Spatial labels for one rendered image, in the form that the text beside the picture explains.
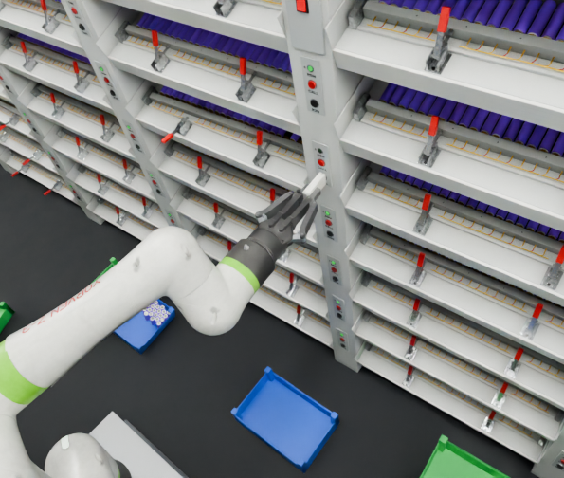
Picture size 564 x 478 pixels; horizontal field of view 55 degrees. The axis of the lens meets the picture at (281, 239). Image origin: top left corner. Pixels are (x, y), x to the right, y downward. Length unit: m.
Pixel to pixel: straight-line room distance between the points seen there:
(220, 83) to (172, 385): 1.20
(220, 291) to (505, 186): 0.53
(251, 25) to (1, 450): 0.84
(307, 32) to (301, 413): 1.33
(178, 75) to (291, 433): 1.20
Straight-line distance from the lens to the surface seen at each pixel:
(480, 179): 1.02
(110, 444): 1.67
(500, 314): 1.32
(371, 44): 0.96
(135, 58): 1.48
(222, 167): 1.62
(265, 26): 1.06
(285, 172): 1.32
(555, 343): 1.32
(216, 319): 0.99
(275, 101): 1.20
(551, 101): 0.87
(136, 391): 2.14
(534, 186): 1.01
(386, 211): 1.22
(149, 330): 2.23
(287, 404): 1.97
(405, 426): 1.93
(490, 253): 1.16
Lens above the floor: 1.82
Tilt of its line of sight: 51 degrees down
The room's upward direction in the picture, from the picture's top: 13 degrees counter-clockwise
